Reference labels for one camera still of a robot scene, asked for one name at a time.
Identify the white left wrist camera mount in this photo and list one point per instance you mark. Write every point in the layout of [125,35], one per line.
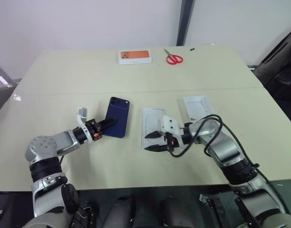
[82,113]

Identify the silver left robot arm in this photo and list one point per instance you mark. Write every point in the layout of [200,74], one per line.
[62,140]

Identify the black chair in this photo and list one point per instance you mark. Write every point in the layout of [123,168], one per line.
[281,61]

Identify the phone box with orange print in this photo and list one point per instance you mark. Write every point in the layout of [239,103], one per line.
[135,57]

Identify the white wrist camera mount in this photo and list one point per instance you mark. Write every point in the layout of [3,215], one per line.
[169,124]
[82,113]

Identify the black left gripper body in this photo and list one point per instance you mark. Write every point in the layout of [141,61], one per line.
[94,129]

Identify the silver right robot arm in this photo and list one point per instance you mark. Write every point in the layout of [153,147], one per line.
[222,142]

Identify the dark metal post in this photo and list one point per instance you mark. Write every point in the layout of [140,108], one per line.
[184,22]

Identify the dark blue smartphone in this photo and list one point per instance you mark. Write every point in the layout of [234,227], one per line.
[118,114]

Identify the white phone box lid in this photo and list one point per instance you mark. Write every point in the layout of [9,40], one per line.
[199,107]

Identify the dark rounded shape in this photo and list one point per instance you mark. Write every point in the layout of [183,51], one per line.
[120,211]

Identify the clear tape piece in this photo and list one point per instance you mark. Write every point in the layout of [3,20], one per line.
[17,97]

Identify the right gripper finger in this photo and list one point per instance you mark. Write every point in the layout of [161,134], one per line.
[156,148]
[155,135]

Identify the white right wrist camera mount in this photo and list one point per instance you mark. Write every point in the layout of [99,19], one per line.
[169,124]

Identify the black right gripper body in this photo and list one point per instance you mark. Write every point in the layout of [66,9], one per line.
[172,141]

